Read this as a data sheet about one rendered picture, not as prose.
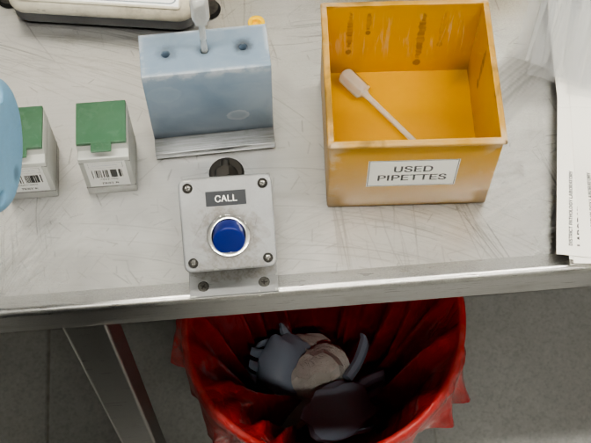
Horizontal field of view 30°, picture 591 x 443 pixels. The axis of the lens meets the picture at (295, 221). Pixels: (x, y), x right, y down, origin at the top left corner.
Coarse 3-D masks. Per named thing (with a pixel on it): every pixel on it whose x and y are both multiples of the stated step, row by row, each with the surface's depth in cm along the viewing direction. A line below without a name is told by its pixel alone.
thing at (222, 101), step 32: (192, 32) 86; (224, 32) 86; (256, 32) 86; (160, 64) 85; (192, 64) 85; (224, 64) 85; (256, 64) 85; (160, 96) 87; (192, 96) 87; (224, 96) 88; (256, 96) 88; (160, 128) 91; (192, 128) 91; (224, 128) 92; (256, 128) 93
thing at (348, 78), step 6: (342, 72) 94; (348, 72) 94; (354, 72) 94; (342, 78) 94; (348, 78) 93; (354, 78) 93; (360, 78) 94; (342, 84) 94; (348, 84) 94; (354, 84) 93; (360, 84) 93; (366, 84) 93; (348, 90) 94; (354, 90) 93; (360, 90) 93; (366, 90) 93; (354, 96) 94; (360, 96) 94
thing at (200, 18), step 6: (192, 0) 80; (198, 0) 79; (204, 0) 80; (192, 6) 80; (198, 6) 80; (204, 6) 80; (192, 12) 80; (198, 12) 80; (204, 12) 80; (192, 18) 81; (198, 18) 81; (204, 18) 81; (198, 24) 81; (204, 24) 81
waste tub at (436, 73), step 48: (432, 0) 87; (480, 0) 87; (336, 48) 92; (384, 48) 92; (432, 48) 93; (480, 48) 89; (336, 96) 94; (384, 96) 94; (432, 96) 94; (480, 96) 90; (336, 144) 81; (384, 144) 81; (432, 144) 82; (480, 144) 82; (336, 192) 88; (384, 192) 88; (432, 192) 89; (480, 192) 89
